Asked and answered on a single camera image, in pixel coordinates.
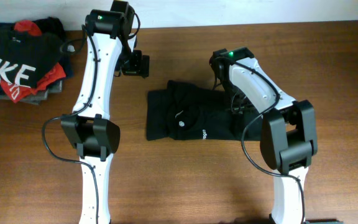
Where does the black Sydrogen t-shirt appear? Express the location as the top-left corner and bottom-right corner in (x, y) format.
(146, 80), (258, 141)

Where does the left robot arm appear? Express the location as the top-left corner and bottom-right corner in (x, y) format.
(61, 1), (150, 224)

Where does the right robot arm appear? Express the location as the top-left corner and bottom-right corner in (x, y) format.
(209, 47), (318, 224)

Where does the navy folded t-shirt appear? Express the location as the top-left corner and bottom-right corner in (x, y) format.
(0, 17), (74, 95)

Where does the grey folded t-shirt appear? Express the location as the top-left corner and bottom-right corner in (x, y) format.
(0, 80), (63, 105)

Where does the red folded t-shirt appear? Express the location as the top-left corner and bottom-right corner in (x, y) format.
(0, 20), (66, 103)

